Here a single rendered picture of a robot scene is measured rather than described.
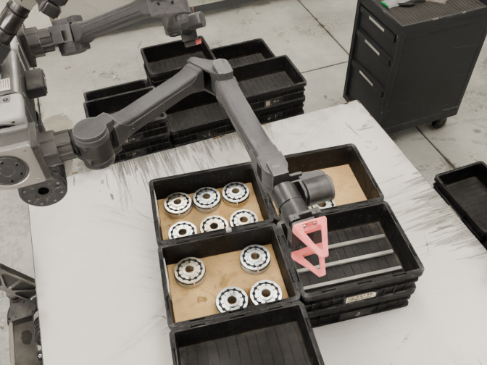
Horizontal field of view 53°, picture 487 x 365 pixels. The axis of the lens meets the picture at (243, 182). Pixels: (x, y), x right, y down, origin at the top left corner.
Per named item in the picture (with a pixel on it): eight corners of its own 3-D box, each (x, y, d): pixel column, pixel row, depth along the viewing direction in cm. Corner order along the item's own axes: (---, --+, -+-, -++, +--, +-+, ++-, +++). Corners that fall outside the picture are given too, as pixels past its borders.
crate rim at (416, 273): (301, 303, 148) (302, 298, 146) (275, 225, 168) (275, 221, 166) (425, 275, 153) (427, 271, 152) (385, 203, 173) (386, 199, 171)
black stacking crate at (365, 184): (275, 241, 175) (275, 221, 167) (254, 182, 195) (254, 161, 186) (379, 220, 180) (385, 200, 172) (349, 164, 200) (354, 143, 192)
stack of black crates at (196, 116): (178, 175, 290) (170, 132, 265) (165, 143, 309) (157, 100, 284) (242, 158, 298) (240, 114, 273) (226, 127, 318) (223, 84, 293)
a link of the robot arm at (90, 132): (201, 76, 144) (198, 45, 136) (237, 94, 138) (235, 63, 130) (76, 161, 121) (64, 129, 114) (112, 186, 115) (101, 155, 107)
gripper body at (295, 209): (319, 244, 102) (304, 218, 107) (322, 213, 94) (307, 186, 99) (290, 253, 101) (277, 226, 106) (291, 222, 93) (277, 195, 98)
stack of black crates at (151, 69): (161, 133, 315) (150, 74, 282) (151, 106, 334) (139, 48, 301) (221, 118, 324) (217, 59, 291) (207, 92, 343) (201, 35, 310)
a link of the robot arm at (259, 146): (211, 94, 138) (207, 61, 130) (230, 89, 139) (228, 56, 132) (267, 203, 110) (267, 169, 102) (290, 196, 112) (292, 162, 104)
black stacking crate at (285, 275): (174, 346, 150) (169, 329, 141) (162, 265, 169) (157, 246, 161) (298, 317, 155) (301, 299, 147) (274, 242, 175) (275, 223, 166)
